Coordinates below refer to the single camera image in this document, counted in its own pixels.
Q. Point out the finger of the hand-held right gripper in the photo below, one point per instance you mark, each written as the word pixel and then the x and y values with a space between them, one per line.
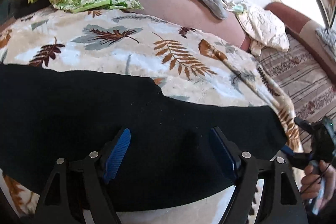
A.
pixel 304 124
pixel 296 157

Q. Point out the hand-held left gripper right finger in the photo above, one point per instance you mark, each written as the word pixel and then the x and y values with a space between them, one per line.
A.
pixel 225 154

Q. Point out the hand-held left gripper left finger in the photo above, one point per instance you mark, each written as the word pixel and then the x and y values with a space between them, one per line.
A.
pixel 118 154

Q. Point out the black pants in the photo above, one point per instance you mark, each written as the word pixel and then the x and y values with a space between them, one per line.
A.
pixel 105 119

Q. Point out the person's right hand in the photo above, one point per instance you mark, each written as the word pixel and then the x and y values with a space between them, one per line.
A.
pixel 312 182

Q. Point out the striped brown bed cover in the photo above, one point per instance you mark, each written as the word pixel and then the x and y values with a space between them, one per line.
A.
pixel 299 77

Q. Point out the cream floral cloth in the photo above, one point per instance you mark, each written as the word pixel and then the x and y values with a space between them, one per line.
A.
pixel 265 27

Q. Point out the brown sofa armrest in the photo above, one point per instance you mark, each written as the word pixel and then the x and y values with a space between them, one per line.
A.
pixel 294 19

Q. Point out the leaf print fleece blanket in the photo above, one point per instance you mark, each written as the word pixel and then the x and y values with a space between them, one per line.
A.
pixel 147 50

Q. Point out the pink bed sheet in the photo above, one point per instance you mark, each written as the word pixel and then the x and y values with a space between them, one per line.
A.
pixel 189 8

